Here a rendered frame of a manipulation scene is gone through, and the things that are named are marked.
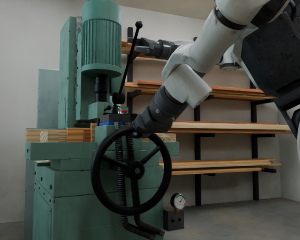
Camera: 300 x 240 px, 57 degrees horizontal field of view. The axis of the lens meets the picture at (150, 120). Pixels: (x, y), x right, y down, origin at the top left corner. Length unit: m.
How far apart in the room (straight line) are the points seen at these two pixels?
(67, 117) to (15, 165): 2.19
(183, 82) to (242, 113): 3.85
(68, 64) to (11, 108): 2.17
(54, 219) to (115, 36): 0.76
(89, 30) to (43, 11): 2.59
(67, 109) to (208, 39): 0.95
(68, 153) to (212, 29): 0.68
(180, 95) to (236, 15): 0.24
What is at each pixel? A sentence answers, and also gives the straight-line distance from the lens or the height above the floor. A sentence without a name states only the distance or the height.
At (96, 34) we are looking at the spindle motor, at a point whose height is 1.35.
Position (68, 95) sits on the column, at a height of 1.12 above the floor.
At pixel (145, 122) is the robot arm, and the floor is 0.96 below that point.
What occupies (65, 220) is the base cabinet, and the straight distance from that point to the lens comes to 1.06.
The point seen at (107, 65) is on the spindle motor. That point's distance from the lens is 1.19.
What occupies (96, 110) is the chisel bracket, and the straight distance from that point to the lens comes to 1.18.
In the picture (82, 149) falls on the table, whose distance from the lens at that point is 1.04.
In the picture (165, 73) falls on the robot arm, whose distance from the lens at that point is 0.68.
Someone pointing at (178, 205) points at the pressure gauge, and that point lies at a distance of 1.17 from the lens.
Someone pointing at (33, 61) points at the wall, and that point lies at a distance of 3.62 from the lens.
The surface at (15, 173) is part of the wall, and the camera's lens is 3.53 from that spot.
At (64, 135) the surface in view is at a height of 0.93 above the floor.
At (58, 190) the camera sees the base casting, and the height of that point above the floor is 0.74.
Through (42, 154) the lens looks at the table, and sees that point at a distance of 1.01.
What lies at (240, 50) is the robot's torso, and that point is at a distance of 0.91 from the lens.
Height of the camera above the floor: 0.91
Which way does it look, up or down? 4 degrees up
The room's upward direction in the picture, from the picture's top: straight up
